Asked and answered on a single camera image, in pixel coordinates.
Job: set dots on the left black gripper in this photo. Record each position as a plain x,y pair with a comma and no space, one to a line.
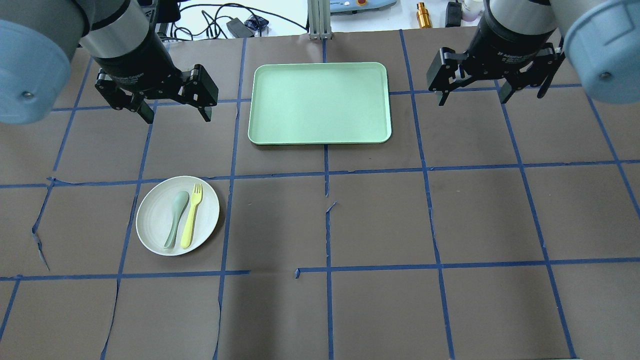
134,61

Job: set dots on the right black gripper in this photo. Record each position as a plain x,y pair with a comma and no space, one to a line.
511,42

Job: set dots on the yellow plastic fork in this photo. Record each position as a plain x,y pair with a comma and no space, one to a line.
196,197

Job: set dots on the white round plate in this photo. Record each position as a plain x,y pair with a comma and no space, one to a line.
153,219

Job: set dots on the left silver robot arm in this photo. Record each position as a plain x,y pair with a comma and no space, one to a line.
40,37

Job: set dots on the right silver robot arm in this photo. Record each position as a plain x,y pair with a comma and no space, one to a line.
600,39

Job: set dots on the pale green spoon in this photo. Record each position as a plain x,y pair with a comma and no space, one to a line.
178,206

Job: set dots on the gold metal cylinder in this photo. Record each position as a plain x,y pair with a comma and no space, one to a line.
423,16

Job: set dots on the black power adapter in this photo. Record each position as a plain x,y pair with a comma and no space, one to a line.
238,29

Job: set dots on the light green tray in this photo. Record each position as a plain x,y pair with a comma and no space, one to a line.
320,104

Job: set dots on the aluminium frame post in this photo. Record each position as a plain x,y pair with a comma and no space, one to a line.
318,15

